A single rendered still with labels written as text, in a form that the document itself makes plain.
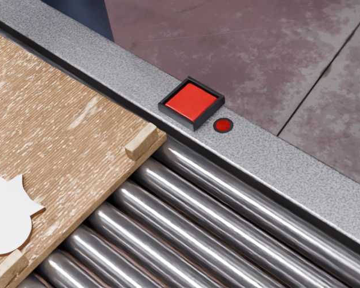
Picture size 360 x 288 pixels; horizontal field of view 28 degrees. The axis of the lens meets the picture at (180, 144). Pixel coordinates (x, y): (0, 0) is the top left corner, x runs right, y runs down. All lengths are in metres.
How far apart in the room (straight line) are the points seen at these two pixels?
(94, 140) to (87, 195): 0.10
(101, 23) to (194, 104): 0.74
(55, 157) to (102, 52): 0.25
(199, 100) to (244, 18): 1.56
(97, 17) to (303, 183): 0.91
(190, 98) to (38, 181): 0.27
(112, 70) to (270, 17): 1.50
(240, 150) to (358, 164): 1.17
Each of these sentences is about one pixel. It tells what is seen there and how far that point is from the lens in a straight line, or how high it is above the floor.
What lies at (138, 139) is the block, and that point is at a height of 0.96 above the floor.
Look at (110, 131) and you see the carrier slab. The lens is 1.11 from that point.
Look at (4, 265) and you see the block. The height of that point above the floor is 0.96.
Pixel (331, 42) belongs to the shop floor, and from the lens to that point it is 2.58.
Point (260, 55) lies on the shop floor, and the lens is 2.53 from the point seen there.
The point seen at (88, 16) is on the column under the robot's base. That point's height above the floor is 0.64.
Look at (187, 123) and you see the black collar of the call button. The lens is 1.10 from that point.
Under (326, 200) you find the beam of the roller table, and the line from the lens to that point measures 1.03.
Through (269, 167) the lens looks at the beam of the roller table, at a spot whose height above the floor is 0.91.
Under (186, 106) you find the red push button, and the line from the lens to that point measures 1.13.
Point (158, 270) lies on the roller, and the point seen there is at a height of 0.91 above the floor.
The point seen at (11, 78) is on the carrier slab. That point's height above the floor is 0.94.
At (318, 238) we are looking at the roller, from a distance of 0.99.
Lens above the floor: 1.76
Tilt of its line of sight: 50 degrees down
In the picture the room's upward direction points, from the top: 10 degrees counter-clockwise
